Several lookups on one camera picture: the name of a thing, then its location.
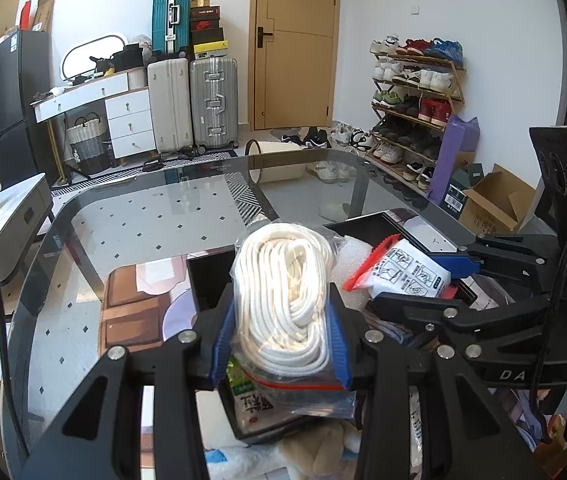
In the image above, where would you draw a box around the group of assorted shoes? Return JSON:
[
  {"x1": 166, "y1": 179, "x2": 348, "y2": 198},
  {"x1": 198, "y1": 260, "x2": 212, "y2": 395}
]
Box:
[{"x1": 280, "y1": 35, "x2": 464, "y2": 196}]

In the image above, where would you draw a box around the white packet red edge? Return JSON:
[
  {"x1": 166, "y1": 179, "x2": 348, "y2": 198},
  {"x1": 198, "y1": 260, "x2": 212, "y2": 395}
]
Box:
[{"x1": 343, "y1": 235, "x2": 451, "y2": 303}]

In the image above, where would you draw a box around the black cardboard box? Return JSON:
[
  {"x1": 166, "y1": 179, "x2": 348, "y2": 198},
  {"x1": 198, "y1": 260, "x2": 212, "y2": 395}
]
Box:
[{"x1": 186, "y1": 209, "x2": 479, "y2": 446}]

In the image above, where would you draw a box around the purple yoga mat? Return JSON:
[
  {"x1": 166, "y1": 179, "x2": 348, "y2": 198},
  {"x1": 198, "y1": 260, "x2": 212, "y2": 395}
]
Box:
[{"x1": 426, "y1": 114, "x2": 479, "y2": 206}]

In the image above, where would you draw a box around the black fridge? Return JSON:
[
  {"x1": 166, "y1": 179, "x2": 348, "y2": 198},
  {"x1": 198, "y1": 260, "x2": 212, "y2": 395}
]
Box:
[{"x1": 0, "y1": 30, "x2": 56, "y2": 186}]

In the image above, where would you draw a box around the woven basket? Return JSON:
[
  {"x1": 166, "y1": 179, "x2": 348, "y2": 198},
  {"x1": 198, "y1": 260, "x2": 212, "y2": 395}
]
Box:
[{"x1": 66, "y1": 115, "x2": 111, "y2": 173}]

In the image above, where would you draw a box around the wooden door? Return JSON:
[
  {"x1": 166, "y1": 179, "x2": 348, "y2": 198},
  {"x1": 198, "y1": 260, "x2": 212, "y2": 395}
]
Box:
[{"x1": 249, "y1": 0, "x2": 340, "y2": 131}]

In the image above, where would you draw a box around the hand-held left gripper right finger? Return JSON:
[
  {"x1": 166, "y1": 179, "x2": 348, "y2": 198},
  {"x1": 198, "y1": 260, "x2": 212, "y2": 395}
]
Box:
[{"x1": 328, "y1": 285, "x2": 549, "y2": 480}]

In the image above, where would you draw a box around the printed desk mat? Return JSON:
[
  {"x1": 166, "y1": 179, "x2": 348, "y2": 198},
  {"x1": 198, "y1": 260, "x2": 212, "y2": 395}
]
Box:
[{"x1": 103, "y1": 209, "x2": 567, "y2": 466}]

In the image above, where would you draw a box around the beige plush toy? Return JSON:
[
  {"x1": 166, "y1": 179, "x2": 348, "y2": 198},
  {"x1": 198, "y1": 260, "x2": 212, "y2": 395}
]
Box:
[{"x1": 283, "y1": 420, "x2": 364, "y2": 480}]

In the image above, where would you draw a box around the white side cabinet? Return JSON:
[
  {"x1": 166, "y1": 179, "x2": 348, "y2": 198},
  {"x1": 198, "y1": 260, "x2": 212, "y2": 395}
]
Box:
[{"x1": 0, "y1": 172, "x2": 55, "y2": 291}]

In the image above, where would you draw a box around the green printed packet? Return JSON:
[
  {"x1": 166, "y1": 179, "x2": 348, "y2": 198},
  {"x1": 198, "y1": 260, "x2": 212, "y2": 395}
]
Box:
[{"x1": 226, "y1": 352, "x2": 289, "y2": 428}]

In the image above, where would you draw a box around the teal suitcase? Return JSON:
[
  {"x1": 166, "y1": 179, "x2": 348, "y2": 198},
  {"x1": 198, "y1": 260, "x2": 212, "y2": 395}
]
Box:
[{"x1": 152, "y1": 0, "x2": 192, "y2": 58}]

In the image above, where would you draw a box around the open cardboard box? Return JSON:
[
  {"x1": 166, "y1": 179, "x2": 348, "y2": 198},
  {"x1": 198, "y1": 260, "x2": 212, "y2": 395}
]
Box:
[{"x1": 458, "y1": 164, "x2": 539, "y2": 235}]

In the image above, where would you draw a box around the oval mirror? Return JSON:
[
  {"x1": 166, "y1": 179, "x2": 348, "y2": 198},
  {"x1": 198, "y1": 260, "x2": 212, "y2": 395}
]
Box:
[{"x1": 60, "y1": 33, "x2": 129, "y2": 83}]

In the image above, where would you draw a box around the white dressing desk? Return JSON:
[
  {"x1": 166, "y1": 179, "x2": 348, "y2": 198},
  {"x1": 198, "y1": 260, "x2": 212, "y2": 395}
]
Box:
[{"x1": 32, "y1": 70, "x2": 156, "y2": 158}]

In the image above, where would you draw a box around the silver suitcase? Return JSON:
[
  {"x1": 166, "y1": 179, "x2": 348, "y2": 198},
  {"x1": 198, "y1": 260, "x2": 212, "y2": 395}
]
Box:
[{"x1": 189, "y1": 56, "x2": 240, "y2": 150}]

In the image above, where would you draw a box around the flat cardboard box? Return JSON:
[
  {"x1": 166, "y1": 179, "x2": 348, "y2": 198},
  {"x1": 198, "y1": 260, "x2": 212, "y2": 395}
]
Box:
[{"x1": 30, "y1": 0, "x2": 56, "y2": 33}]

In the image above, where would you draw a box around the bag of white rope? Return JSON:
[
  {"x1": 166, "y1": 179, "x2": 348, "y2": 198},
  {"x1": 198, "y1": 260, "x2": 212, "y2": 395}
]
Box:
[{"x1": 227, "y1": 221, "x2": 359, "y2": 418}]

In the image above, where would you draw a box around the beige waste bin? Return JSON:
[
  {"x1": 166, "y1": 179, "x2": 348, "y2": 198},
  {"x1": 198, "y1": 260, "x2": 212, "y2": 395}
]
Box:
[{"x1": 244, "y1": 140, "x2": 307, "y2": 184}]

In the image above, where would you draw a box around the wooden shoe rack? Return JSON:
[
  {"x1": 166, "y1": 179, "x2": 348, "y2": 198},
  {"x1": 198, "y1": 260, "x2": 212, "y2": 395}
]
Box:
[{"x1": 368, "y1": 50, "x2": 467, "y2": 196}]

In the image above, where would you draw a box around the white suitcase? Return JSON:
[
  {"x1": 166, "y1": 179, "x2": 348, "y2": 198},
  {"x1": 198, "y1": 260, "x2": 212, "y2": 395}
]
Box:
[{"x1": 146, "y1": 57, "x2": 195, "y2": 153}]

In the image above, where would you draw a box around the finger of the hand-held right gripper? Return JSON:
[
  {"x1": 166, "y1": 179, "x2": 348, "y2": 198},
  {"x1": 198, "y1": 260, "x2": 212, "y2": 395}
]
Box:
[
  {"x1": 373, "y1": 292, "x2": 564, "y2": 361},
  {"x1": 431, "y1": 232, "x2": 563, "y2": 294}
]

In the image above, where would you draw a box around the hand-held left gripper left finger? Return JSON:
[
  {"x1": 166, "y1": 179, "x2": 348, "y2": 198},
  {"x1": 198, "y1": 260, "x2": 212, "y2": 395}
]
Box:
[{"x1": 18, "y1": 285, "x2": 236, "y2": 480}]

